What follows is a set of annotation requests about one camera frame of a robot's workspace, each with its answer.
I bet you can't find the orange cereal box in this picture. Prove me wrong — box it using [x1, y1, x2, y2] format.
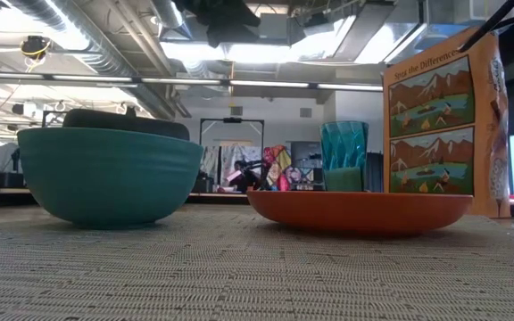
[381, 27, 512, 219]

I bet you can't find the teal glass tumbler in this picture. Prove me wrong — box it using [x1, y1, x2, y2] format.
[319, 120, 369, 193]

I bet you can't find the orange plate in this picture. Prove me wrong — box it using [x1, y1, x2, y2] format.
[246, 190, 475, 236]

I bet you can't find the colourful patterned object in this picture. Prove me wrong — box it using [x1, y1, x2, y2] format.
[261, 144, 303, 192]

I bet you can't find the person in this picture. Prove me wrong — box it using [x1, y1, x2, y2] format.
[228, 160, 262, 193]

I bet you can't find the long ceiling light bar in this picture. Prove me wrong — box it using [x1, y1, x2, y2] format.
[0, 70, 384, 93]

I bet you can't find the grey woven placemat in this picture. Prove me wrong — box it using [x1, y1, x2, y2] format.
[0, 207, 514, 321]

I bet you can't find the black toaster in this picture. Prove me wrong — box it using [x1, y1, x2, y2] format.
[62, 108, 191, 142]

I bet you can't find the teal ceramic bowl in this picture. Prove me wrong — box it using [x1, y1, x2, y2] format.
[16, 127, 204, 230]

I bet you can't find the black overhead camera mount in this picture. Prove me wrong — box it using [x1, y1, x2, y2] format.
[171, 0, 262, 49]

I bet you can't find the black background rig frame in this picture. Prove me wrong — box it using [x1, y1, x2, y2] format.
[199, 117, 266, 193]

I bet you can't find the silver ventilation duct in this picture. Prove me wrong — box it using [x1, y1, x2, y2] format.
[6, 0, 178, 121]

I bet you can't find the black ceiling device yellow cable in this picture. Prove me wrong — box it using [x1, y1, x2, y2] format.
[19, 35, 52, 60]

